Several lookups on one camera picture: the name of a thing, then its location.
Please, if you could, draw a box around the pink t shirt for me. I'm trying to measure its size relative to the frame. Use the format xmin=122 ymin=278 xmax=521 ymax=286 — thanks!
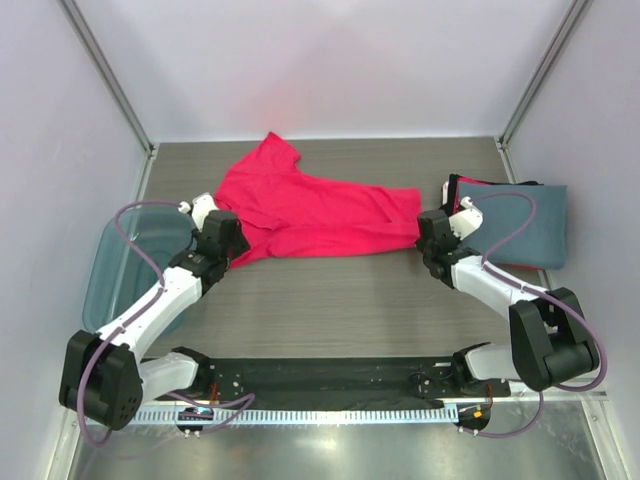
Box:
xmin=214 ymin=133 xmax=422 ymax=267

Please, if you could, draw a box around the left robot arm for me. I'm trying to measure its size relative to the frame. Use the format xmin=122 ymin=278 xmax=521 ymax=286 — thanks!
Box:
xmin=58 ymin=210 xmax=249 ymax=431

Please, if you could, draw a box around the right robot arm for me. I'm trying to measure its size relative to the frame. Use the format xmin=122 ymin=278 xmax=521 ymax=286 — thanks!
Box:
xmin=416 ymin=209 xmax=607 ymax=396

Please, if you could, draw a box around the folded black t shirt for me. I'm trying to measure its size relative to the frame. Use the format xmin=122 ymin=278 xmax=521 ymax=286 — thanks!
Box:
xmin=440 ymin=174 xmax=490 ymax=216

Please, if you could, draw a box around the folded white t shirt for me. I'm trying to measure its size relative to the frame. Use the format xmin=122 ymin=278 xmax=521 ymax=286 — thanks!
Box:
xmin=441 ymin=181 xmax=449 ymax=206

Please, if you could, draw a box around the clear blue plastic bin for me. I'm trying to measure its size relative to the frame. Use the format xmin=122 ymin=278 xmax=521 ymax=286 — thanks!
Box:
xmin=82 ymin=206 xmax=193 ymax=333

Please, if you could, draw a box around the folded grey-blue t shirt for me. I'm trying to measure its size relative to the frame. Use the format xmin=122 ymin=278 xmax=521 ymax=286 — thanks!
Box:
xmin=455 ymin=181 xmax=568 ymax=270

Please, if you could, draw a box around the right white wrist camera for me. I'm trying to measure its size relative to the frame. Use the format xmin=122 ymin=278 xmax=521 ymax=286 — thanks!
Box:
xmin=448 ymin=196 xmax=483 ymax=240

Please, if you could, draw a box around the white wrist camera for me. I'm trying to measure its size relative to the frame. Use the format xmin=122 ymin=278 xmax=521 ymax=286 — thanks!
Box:
xmin=178 ymin=192 xmax=218 ymax=230
xmin=448 ymin=196 xmax=483 ymax=240

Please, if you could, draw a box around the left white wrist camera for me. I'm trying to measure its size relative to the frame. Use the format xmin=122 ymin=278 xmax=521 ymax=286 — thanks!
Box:
xmin=178 ymin=192 xmax=218 ymax=230

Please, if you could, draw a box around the right aluminium frame post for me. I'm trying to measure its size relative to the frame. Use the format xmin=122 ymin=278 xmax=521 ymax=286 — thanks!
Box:
xmin=496 ymin=0 xmax=593 ymax=151

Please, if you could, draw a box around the aluminium frame post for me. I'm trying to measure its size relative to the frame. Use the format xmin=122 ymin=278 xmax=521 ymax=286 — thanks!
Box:
xmin=58 ymin=0 xmax=158 ymax=156
xmin=496 ymin=0 xmax=593 ymax=151

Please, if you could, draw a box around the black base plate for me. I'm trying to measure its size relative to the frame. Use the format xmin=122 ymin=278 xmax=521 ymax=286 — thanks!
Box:
xmin=154 ymin=355 xmax=512 ymax=412

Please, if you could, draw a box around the slotted cable duct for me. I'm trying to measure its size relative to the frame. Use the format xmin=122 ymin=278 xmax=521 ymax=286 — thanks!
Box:
xmin=130 ymin=404 xmax=459 ymax=426

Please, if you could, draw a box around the left aluminium frame post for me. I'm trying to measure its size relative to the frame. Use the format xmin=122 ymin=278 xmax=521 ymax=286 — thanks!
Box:
xmin=58 ymin=0 xmax=158 ymax=156

